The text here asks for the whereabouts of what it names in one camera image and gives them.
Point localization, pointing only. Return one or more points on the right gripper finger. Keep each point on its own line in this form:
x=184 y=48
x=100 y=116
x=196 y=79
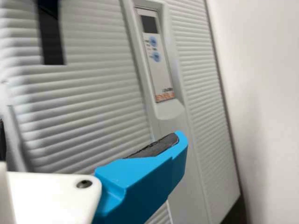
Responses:
x=144 y=177

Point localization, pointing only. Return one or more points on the incubator door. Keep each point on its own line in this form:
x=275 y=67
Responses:
x=93 y=93

